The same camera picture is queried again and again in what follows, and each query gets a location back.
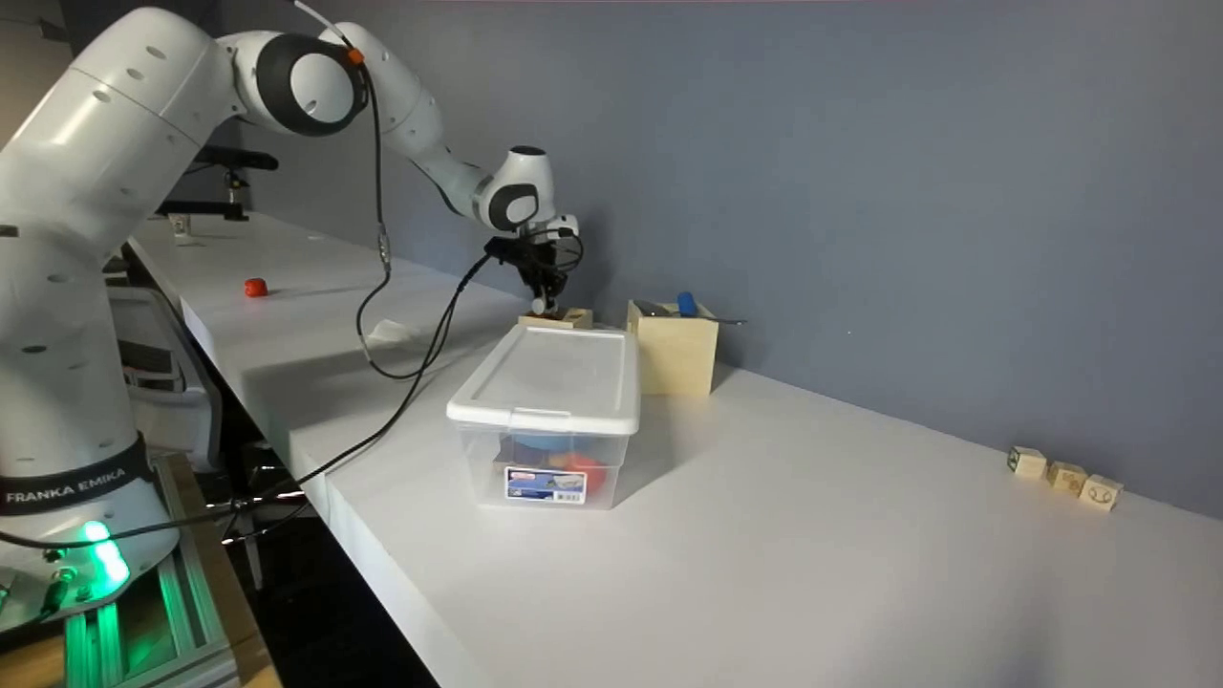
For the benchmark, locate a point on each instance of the white storage box lid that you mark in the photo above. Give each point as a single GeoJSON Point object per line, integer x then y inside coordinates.
{"type": "Point", "coordinates": [554, 377]}

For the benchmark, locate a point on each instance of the small wooden crate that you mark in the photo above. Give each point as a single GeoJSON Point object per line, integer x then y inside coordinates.
{"type": "Point", "coordinates": [573, 318]}

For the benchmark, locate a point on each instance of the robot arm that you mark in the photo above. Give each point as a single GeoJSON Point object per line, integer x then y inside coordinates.
{"type": "Point", "coordinates": [86, 191]}

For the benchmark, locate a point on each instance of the blue object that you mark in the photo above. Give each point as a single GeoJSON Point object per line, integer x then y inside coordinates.
{"type": "Point", "coordinates": [540, 444]}

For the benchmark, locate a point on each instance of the clear plastic storage box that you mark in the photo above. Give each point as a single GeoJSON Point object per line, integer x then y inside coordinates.
{"type": "Point", "coordinates": [549, 449]}

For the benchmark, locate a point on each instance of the wooden letter block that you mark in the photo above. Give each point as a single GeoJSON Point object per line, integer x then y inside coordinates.
{"type": "Point", "coordinates": [1101, 493]}
{"type": "Point", "coordinates": [1067, 477]}
{"type": "Point", "coordinates": [1028, 462]}

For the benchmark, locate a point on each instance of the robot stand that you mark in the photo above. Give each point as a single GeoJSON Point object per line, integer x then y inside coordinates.
{"type": "Point", "coordinates": [182, 612]}

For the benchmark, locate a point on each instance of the small red object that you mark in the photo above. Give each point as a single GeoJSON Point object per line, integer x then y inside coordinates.
{"type": "Point", "coordinates": [255, 287]}

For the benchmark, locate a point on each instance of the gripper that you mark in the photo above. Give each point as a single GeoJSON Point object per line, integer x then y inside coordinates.
{"type": "Point", "coordinates": [535, 253]}

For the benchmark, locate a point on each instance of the camera on mount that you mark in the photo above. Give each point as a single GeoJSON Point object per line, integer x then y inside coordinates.
{"type": "Point", "coordinates": [229, 159]}

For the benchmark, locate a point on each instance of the white tissue piece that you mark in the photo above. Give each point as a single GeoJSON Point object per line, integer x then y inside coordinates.
{"type": "Point", "coordinates": [392, 333]}

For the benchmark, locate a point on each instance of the tall wooden box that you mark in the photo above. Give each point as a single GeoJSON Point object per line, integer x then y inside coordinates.
{"type": "Point", "coordinates": [675, 358]}

